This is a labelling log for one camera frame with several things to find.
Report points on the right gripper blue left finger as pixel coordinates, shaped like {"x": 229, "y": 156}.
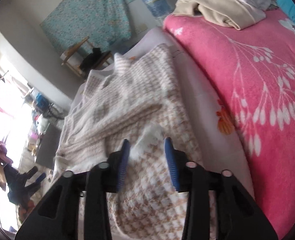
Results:
{"x": 123, "y": 163}

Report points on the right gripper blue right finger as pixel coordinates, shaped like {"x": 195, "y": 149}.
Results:
{"x": 172, "y": 163}

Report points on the beige white houndstooth sweater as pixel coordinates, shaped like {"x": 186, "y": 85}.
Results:
{"x": 140, "y": 101}

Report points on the beige cream clothes pile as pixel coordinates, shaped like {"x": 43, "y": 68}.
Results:
{"x": 237, "y": 14}

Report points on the grey box cabinet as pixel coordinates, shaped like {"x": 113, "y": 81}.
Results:
{"x": 48, "y": 146}

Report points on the black item on chair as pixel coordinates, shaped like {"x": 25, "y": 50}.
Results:
{"x": 93, "y": 59}

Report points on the wooden chair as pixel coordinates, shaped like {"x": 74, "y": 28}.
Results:
{"x": 74, "y": 55}

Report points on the pink floral blanket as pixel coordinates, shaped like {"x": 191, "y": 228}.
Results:
{"x": 253, "y": 71}

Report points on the blue water jug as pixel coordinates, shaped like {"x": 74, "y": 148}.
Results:
{"x": 158, "y": 8}

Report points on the teal floral hanging cloth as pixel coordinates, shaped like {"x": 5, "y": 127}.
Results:
{"x": 104, "y": 22}

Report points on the turquoise garment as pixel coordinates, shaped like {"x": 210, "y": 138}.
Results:
{"x": 288, "y": 7}

